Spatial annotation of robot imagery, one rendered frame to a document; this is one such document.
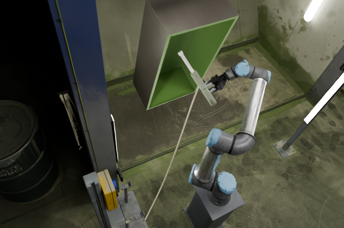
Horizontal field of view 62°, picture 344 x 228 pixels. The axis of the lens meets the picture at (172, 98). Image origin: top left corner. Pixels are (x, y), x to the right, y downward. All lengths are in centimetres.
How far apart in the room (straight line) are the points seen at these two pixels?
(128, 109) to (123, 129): 28
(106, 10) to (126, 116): 123
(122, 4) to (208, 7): 156
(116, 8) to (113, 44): 41
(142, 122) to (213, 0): 170
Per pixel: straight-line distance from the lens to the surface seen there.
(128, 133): 329
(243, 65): 199
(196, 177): 215
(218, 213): 240
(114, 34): 353
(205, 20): 211
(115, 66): 359
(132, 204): 218
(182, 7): 213
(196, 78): 206
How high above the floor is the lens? 288
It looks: 52 degrees down
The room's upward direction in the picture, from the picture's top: 9 degrees clockwise
